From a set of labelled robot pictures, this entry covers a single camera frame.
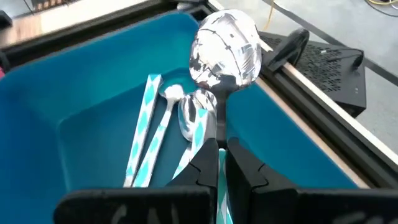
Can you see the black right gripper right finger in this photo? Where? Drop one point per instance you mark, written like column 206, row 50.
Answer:
column 264, row 202

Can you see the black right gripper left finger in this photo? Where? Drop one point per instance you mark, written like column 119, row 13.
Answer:
column 186, row 202

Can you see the blue plastic bin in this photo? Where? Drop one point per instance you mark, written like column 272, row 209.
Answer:
column 93, row 124

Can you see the background wooden workbench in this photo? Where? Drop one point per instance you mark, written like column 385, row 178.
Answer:
column 77, row 12

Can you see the black perforated computer case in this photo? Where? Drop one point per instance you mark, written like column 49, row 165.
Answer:
column 335, row 74

